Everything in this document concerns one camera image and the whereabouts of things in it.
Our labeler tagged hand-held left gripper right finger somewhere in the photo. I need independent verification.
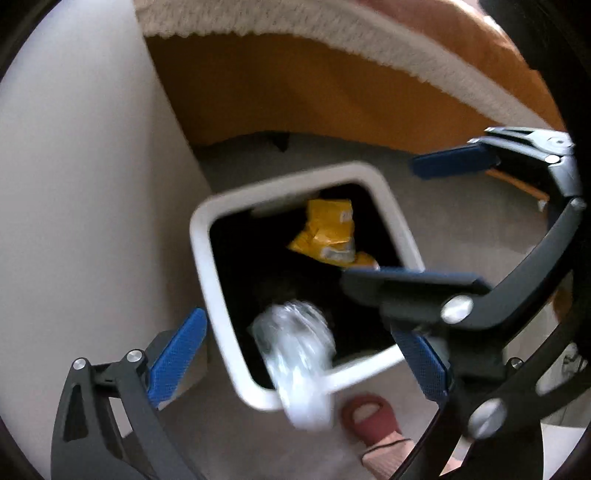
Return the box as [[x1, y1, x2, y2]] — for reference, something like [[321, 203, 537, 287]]
[[392, 323, 462, 404]]

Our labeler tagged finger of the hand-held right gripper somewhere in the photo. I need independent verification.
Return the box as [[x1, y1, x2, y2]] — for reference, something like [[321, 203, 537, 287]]
[[341, 196, 588, 329], [410, 126, 583, 198]]

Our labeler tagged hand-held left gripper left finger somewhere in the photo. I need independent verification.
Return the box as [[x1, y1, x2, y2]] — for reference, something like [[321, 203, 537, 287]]
[[50, 307, 208, 480]]

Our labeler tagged white square waste bin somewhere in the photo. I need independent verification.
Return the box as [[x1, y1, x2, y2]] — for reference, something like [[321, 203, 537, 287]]
[[189, 161, 426, 411]]

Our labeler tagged clear plastic wrap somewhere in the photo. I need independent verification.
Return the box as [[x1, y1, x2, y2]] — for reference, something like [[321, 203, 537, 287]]
[[249, 299, 337, 431]]

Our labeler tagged person's foot in pink sock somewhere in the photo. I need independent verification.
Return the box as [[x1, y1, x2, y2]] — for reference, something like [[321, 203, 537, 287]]
[[361, 434, 416, 480]]

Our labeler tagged yellow snack packet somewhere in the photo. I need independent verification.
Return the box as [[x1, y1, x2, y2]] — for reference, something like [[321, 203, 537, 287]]
[[286, 198, 380, 271]]

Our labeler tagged orange bed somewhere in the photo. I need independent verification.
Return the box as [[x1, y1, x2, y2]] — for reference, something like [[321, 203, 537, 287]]
[[145, 0, 568, 154]]

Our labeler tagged white cabinet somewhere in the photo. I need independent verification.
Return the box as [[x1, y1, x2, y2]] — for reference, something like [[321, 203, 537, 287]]
[[0, 0, 214, 462]]

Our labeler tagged wooden furniture frame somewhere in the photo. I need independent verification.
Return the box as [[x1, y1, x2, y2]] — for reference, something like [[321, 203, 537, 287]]
[[485, 168, 551, 203]]

